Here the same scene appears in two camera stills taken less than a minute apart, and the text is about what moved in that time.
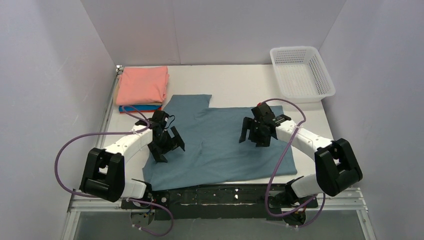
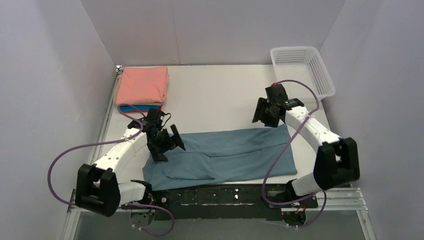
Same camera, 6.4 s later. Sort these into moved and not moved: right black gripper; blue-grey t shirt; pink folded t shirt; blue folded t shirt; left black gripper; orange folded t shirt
Moved: right black gripper; blue-grey t shirt
Not moved: pink folded t shirt; orange folded t shirt; blue folded t shirt; left black gripper
